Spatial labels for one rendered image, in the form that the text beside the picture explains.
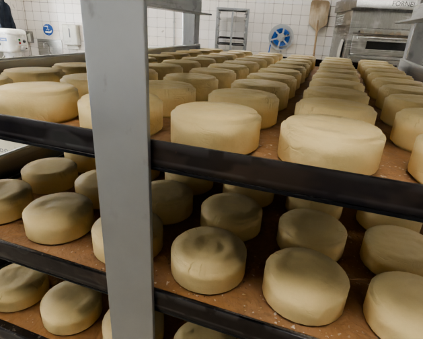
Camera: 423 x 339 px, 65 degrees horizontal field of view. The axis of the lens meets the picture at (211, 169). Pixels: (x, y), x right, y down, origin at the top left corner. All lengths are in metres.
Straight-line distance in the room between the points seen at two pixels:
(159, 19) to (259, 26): 1.71
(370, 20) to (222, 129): 5.19
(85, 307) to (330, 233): 0.21
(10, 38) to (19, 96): 5.24
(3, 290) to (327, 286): 0.27
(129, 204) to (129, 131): 0.04
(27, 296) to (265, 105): 0.26
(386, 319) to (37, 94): 0.23
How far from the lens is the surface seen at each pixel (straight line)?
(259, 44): 6.11
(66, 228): 0.26
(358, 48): 5.28
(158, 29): 6.31
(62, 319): 0.32
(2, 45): 5.56
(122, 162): 0.16
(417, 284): 0.24
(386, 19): 5.39
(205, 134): 0.16
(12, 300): 0.36
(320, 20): 6.14
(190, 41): 0.79
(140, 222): 0.17
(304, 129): 0.16
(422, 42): 0.74
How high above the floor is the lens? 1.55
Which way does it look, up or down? 23 degrees down
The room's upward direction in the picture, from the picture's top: 3 degrees clockwise
